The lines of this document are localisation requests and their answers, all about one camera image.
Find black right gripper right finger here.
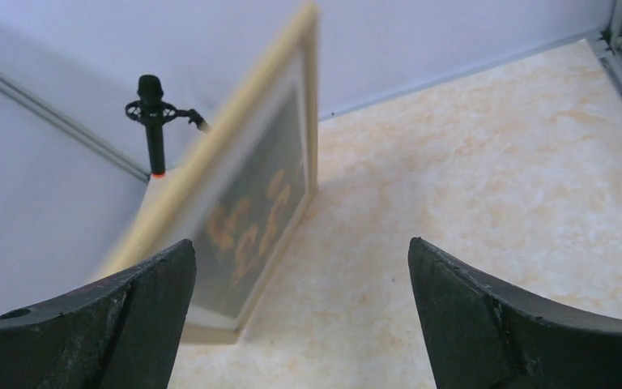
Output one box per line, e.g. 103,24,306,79
407,237,622,388

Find black microphone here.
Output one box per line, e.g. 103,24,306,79
137,75,166,177

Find light wooden picture frame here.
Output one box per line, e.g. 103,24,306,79
98,2,319,344

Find white paper mat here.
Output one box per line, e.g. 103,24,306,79
173,49,310,329

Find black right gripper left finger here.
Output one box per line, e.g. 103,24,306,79
0,239,197,388

